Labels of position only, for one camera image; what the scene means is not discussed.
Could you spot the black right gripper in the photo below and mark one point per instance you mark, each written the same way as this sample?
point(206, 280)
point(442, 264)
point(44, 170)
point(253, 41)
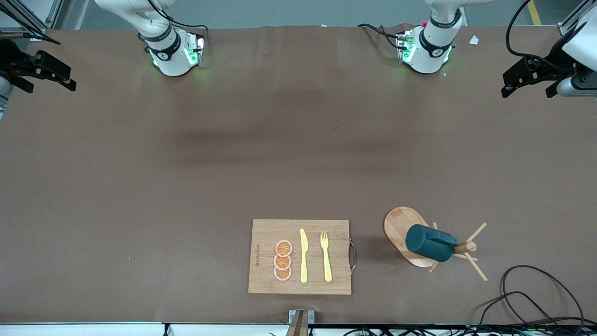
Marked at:
point(10, 59)

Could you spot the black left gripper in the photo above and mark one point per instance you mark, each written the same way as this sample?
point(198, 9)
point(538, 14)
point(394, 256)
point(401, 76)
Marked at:
point(553, 65)

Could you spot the dark green cup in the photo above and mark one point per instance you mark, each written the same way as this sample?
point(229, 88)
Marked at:
point(426, 242)

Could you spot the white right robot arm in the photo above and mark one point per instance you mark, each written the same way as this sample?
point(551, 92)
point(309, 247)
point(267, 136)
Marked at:
point(170, 67)

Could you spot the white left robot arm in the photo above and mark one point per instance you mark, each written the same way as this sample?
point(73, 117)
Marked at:
point(426, 65)

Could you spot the silver arm base connector block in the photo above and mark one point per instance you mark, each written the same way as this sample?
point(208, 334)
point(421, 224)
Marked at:
point(405, 46)
point(196, 49)

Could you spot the white paper scrap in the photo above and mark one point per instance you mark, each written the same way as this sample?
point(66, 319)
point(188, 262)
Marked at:
point(474, 40)

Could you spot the wooden mug tree stand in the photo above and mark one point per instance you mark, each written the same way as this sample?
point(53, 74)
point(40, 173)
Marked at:
point(403, 228)

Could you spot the brown table cover mat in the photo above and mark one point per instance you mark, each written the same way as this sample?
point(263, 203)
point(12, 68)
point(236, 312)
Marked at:
point(298, 140)

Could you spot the yellow plastic fork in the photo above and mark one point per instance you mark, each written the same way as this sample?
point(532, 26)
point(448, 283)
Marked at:
point(327, 266)

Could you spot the yellow plastic knife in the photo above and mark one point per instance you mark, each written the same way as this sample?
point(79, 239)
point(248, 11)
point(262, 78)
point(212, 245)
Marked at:
point(304, 261)

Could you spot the orange slice toy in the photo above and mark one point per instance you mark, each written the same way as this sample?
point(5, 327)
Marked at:
point(282, 274)
point(283, 248)
point(282, 262)

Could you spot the aluminium frame profile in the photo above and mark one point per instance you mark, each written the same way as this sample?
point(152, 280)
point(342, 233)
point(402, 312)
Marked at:
point(565, 29)
point(37, 33)

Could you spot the grey metal bracket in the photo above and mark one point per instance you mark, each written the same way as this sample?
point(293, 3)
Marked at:
point(310, 316)

